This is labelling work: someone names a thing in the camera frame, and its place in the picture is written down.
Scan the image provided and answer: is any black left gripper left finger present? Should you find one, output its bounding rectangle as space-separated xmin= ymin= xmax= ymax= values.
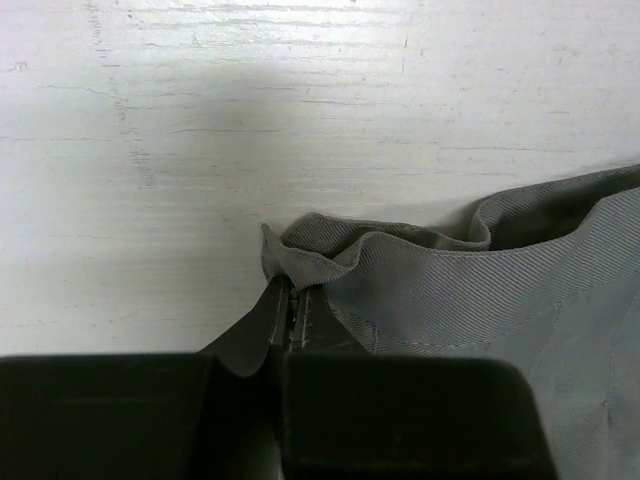
xmin=1 ymin=278 xmax=289 ymax=479

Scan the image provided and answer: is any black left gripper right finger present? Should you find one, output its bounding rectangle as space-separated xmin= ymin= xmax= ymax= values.
xmin=282 ymin=287 xmax=558 ymax=479

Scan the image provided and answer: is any grey pleated skirt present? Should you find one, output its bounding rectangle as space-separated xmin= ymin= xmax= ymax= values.
xmin=261 ymin=166 xmax=639 ymax=479

